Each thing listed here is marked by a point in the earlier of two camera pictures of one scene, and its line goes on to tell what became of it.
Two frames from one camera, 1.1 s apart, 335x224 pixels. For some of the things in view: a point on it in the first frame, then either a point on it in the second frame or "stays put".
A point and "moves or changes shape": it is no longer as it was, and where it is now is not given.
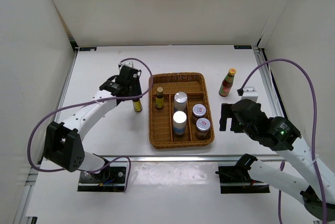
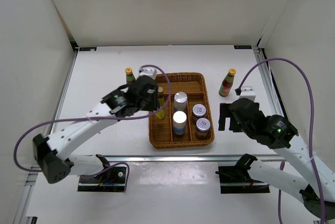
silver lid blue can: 179,118 stays put
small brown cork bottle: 137,104 moves or changes shape
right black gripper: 226,113 stays put
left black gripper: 137,88 → 154,104
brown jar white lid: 202,126 stays put
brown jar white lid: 199,111 stays put
